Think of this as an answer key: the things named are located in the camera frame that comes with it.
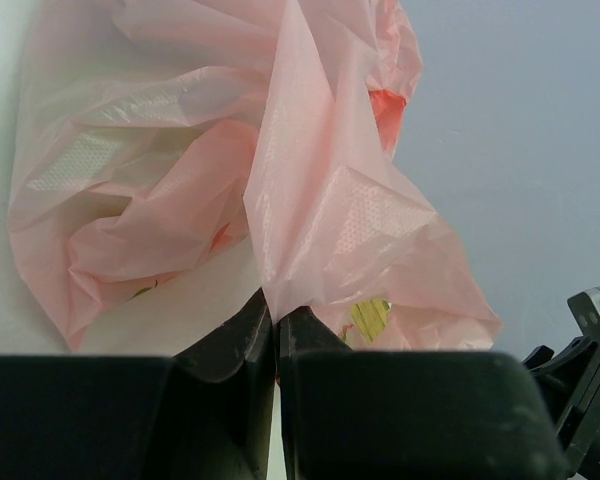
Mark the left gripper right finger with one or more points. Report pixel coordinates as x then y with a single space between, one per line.
350 414

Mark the yellow woven bamboo mat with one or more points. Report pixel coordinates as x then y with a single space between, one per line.
371 318

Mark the pink plastic bag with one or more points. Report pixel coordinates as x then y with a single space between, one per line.
154 135

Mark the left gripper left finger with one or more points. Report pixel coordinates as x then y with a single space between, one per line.
204 413

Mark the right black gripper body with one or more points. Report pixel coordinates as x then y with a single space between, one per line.
570 385

